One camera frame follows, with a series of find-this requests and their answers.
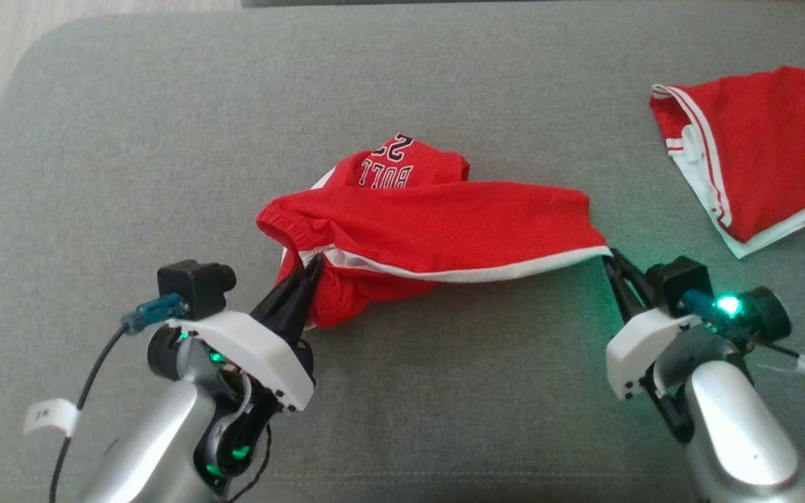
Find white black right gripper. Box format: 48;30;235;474
602;248;704;401

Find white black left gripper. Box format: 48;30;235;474
167;255;326;413

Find red white-striped basketball shorts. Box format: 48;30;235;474
256;133;613;329

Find red Bulls basketball jersey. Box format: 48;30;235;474
649;64;805;259

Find grey fabric sofa seat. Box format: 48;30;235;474
0;0;805;503

